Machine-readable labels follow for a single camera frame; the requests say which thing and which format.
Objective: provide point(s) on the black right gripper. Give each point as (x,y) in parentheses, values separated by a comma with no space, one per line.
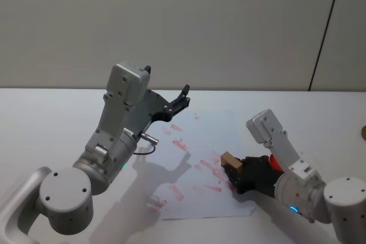
(260,175)

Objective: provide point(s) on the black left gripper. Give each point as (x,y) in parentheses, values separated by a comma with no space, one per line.
(151,107)

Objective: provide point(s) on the wooden stamp block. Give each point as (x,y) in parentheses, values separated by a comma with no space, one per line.
(231,161)

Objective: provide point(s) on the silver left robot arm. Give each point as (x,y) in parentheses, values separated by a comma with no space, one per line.
(65,192)

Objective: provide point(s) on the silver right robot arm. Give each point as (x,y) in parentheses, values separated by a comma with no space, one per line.
(303,181)

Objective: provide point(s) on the small red object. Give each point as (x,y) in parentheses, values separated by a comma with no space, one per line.
(274,163)

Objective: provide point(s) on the white paper with red marks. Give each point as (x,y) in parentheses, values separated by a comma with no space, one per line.
(206,141)

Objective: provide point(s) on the round brown object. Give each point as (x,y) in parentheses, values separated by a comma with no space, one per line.
(363,133)

